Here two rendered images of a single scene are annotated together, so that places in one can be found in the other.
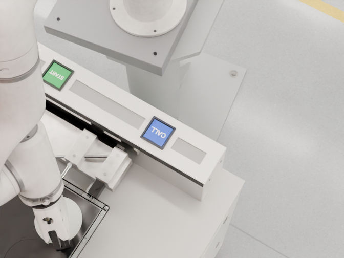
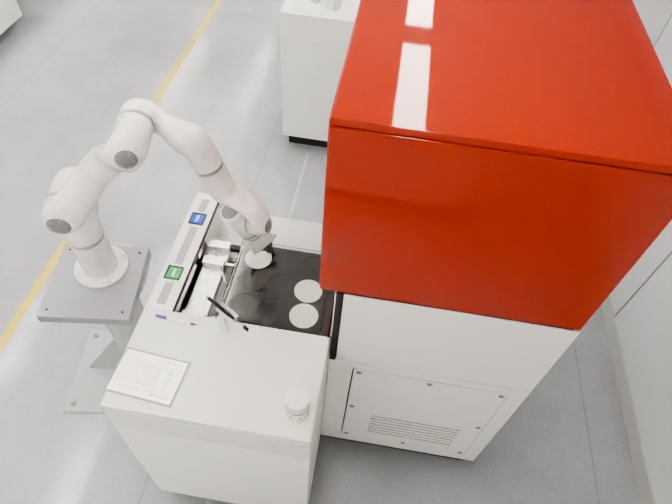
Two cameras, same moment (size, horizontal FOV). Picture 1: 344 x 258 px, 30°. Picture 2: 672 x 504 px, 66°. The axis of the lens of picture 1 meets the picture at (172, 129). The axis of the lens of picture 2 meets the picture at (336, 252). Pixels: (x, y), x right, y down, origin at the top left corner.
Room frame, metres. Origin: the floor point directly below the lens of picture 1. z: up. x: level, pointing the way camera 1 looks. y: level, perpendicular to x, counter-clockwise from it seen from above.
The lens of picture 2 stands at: (0.61, 1.44, 2.46)
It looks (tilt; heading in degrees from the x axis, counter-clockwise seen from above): 51 degrees down; 243
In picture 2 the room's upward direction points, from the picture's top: 5 degrees clockwise
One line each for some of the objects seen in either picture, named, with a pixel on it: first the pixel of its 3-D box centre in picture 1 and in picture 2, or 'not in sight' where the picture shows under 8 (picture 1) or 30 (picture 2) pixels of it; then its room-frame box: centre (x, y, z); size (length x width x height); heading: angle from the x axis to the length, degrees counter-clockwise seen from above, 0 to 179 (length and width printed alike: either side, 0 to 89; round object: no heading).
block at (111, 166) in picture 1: (111, 166); (219, 246); (0.43, 0.13, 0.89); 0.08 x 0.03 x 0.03; 148
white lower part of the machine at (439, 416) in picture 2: not in sight; (414, 334); (-0.30, 0.53, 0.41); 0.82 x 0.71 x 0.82; 58
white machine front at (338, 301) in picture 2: not in sight; (351, 234); (-0.01, 0.35, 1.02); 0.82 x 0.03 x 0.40; 58
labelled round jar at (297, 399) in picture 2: not in sight; (297, 404); (0.39, 0.88, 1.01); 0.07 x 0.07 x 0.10
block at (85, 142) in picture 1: (81, 148); (213, 262); (0.47, 0.20, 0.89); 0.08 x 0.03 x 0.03; 148
